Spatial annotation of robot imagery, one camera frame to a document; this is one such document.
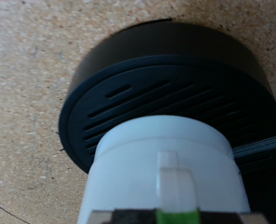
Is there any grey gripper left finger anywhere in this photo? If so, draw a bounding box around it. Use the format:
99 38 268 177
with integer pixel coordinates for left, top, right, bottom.
87 208 159 224

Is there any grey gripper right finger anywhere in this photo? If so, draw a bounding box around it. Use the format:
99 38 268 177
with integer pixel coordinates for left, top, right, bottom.
197 210 269 224

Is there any white mug green-taped handle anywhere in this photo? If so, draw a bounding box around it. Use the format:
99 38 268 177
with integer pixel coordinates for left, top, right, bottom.
76 115 252 224

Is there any black Keurig coffee machine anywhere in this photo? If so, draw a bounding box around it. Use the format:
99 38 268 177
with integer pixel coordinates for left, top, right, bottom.
58 21 276 224

